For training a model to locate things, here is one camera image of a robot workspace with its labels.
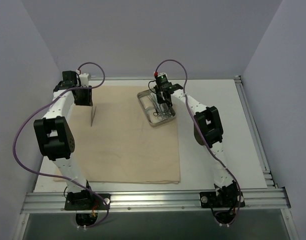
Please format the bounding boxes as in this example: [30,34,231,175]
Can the surgical forceps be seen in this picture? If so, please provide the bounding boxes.
[158,103,171,119]

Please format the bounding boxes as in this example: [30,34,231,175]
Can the metal instrument tray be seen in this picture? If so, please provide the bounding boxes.
[137,90,176,128]

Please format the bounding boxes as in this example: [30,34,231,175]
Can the thin metal tweezers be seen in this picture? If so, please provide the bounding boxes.
[90,105,97,127]

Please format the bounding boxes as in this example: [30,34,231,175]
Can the beige cloth wrap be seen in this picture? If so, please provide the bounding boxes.
[68,85,181,184]

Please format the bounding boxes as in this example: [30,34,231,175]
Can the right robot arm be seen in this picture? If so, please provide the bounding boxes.
[154,82,241,207]

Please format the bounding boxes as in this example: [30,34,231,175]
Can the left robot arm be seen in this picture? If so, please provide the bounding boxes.
[33,71,94,210]

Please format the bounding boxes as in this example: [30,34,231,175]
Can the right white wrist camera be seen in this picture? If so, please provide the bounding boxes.
[154,71,168,78]

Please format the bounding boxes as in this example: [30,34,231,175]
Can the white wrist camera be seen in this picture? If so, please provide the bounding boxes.
[76,70,92,87]
[154,71,168,78]

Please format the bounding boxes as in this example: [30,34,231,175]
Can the right black thin cable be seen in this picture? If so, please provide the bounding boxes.
[147,80,174,115]

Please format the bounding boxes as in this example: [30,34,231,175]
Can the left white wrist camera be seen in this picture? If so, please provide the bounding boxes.
[76,70,92,87]

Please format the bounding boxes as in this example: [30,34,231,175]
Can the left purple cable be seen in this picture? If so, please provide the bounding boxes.
[12,61,111,229]

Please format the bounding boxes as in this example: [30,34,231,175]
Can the purple cable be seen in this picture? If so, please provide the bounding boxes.
[12,61,111,229]
[154,59,245,228]

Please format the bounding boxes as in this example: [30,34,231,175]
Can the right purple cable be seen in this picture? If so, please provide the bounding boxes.
[154,59,245,228]

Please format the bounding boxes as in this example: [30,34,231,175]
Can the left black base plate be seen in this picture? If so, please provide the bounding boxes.
[64,192,110,211]

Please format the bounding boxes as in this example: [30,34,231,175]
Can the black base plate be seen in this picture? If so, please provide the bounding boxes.
[199,191,240,209]
[64,192,110,211]

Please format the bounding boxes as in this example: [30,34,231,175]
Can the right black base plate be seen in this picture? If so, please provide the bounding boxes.
[199,191,240,209]

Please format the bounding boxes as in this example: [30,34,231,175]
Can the aluminium frame rail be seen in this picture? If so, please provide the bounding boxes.
[21,188,291,214]

